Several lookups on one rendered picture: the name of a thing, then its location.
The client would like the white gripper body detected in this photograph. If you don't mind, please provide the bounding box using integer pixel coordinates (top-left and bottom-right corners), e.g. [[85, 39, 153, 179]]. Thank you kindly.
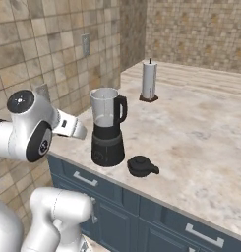
[[68, 113, 89, 141]]

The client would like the black blender with clear jug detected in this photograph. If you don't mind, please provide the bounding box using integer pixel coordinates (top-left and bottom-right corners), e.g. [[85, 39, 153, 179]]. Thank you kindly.
[[90, 87, 129, 168]]

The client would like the black blender lid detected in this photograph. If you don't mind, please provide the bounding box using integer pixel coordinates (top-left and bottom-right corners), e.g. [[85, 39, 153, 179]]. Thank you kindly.
[[126, 155, 160, 179]]

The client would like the blue drawer front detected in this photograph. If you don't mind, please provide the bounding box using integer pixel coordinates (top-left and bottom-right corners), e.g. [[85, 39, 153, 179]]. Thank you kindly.
[[47, 154, 141, 217], [138, 196, 241, 252]]

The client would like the paper towel roll on holder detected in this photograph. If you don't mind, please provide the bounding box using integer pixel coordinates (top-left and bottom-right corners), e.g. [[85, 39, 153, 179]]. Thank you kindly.
[[138, 57, 160, 103]]

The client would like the blue cupboard door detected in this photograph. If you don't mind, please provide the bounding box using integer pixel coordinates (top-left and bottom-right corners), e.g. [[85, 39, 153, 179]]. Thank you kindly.
[[52, 182, 140, 252], [137, 218, 200, 252]]

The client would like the silver drawer handle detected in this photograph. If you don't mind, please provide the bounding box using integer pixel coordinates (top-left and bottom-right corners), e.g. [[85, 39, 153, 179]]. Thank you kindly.
[[72, 170, 99, 188], [184, 222, 225, 249]]

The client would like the grey wall socket plate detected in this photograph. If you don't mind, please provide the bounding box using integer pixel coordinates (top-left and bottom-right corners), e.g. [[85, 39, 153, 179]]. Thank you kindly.
[[81, 32, 91, 58], [35, 83, 52, 103]]

